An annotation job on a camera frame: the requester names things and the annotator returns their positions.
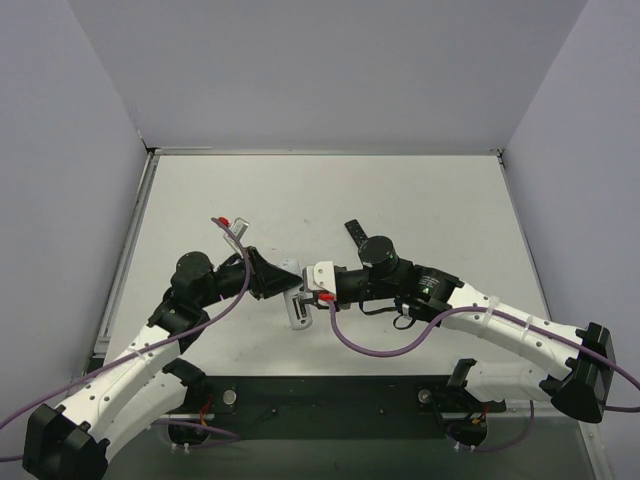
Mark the black remote control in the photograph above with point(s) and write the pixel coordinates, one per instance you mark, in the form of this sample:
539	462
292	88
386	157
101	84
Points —
356	232

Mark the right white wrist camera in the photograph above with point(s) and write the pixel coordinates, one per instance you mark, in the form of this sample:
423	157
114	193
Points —
320	279

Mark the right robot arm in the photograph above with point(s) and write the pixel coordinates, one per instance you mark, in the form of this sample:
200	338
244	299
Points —
566	366

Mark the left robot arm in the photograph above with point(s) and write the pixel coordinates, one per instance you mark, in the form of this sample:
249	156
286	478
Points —
80	437

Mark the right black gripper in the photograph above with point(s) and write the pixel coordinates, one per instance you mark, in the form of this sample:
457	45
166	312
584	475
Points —
343	282

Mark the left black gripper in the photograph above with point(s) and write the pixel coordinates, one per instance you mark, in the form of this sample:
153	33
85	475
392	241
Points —
256	273

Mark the white remote control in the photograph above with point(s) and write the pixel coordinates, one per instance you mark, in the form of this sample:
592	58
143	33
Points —
299	316

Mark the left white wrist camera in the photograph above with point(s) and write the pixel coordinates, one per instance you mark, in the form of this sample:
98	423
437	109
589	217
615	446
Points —
233	231

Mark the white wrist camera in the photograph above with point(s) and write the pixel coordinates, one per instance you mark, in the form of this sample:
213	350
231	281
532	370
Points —
233	231
320	279

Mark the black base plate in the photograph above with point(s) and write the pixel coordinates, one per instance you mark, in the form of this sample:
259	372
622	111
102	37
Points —
338	408

